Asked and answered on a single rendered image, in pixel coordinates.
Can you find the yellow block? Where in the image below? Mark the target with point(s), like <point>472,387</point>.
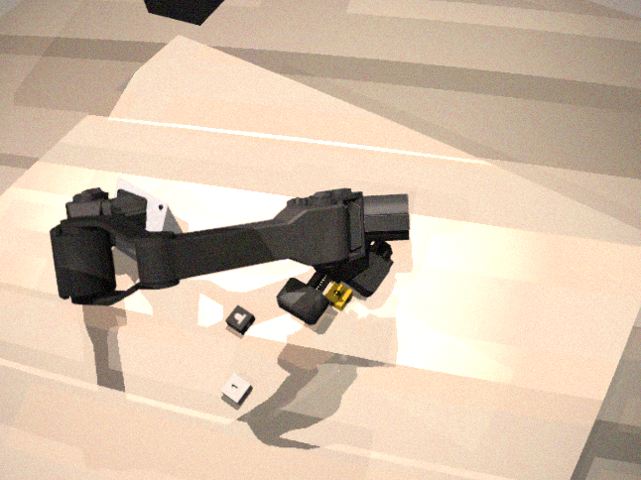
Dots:
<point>339,296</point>

